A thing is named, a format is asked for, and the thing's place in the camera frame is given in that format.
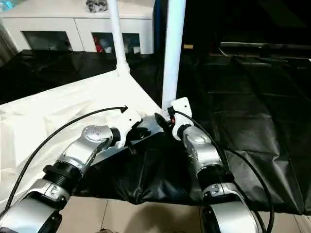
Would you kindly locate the white plastic table leg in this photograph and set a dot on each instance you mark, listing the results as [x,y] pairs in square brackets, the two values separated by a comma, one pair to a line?
[174,48]
[116,34]

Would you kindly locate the dark object on cabinet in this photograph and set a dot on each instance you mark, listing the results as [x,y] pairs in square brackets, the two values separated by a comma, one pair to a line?
[97,5]

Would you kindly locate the long black bar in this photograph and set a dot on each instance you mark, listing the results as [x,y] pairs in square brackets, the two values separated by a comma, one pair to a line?
[267,46]

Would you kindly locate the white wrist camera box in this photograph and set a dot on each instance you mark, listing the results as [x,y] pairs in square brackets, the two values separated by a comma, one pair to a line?
[181,109]
[127,120]

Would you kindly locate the white plastic table top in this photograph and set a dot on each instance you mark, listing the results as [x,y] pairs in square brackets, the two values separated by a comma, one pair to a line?
[48,111]

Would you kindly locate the white sideboard with glass doors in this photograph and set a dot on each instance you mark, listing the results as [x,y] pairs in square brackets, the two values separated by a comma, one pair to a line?
[73,26]

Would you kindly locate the black plastic mat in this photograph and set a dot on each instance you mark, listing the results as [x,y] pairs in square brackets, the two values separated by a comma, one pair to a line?
[243,121]

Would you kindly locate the grey curtain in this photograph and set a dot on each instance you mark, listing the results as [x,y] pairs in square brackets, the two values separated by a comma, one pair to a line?
[6,46]

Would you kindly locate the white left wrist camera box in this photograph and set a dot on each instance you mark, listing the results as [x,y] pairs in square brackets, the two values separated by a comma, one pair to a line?
[127,120]

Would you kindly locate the small beige label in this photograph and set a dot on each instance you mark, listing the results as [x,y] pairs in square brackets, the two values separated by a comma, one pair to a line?
[188,46]

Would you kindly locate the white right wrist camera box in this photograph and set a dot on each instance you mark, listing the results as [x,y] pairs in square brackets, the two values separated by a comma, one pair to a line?
[181,109]

